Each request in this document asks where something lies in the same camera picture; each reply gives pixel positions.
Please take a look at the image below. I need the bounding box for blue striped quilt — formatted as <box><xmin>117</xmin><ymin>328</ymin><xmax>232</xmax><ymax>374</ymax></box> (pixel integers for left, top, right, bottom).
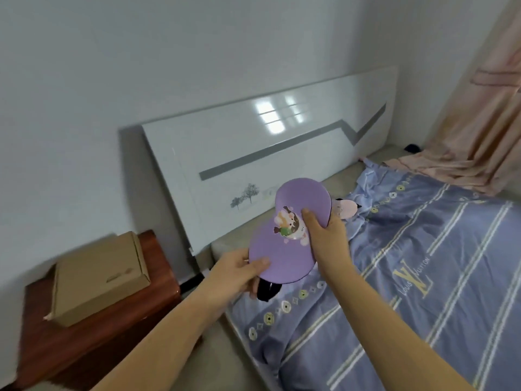
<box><xmin>227</xmin><ymin>158</ymin><xmax>521</xmax><ymax>391</ymax></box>

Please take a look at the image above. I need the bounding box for person's left forearm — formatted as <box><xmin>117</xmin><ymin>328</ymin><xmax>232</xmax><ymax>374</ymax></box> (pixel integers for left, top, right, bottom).
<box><xmin>91</xmin><ymin>280</ymin><xmax>228</xmax><ymax>391</ymax></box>

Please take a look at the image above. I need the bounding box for person's left hand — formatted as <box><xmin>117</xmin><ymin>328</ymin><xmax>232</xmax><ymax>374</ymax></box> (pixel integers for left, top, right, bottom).
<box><xmin>203</xmin><ymin>248</ymin><xmax>271</xmax><ymax>316</ymax></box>

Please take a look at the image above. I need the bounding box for person's right hand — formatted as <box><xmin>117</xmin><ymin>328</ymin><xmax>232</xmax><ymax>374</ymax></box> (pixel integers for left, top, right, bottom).
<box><xmin>300</xmin><ymin>207</ymin><xmax>353</xmax><ymax>278</ymax></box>

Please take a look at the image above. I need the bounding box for pink eye mask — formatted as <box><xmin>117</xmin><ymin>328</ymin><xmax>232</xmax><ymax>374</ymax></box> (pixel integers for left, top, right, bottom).
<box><xmin>332</xmin><ymin>198</ymin><xmax>364</xmax><ymax>220</ymax></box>

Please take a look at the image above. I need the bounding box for brown cardboard box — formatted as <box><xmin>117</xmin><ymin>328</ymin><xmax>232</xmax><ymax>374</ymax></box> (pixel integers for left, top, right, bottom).
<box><xmin>49</xmin><ymin>231</ymin><xmax>151</xmax><ymax>329</ymax></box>

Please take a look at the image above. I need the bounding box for brown wooden nightstand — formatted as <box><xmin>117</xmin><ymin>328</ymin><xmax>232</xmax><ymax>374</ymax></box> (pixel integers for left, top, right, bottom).
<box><xmin>16</xmin><ymin>230</ymin><xmax>182</xmax><ymax>389</ymax></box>

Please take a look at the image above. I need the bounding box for purple eye mask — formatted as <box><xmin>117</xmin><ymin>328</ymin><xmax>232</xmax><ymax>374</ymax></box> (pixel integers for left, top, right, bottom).
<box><xmin>248</xmin><ymin>178</ymin><xmax>333</xmax><ymax>302</ymax></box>

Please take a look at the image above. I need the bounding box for person's right forearm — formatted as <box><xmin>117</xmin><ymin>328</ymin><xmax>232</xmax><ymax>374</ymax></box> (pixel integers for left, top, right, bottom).
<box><xmin>317</xmin><ymin>262</ymin><xmax>477</xmax><ymax>391</ymax></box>

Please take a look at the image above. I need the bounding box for white glossy headboard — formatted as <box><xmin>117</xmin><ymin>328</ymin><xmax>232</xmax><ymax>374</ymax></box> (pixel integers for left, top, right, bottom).
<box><xmin>141</xmin><ymin>65</ymin><xmax>398</xmax><ymax>255</ymax></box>

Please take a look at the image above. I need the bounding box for pink curtain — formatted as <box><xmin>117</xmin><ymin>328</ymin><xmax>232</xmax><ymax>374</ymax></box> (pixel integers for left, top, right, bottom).
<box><xmin>382</xmin><ymin>0</ymin><xmax>521</xmax><ymax>196</ymax></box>

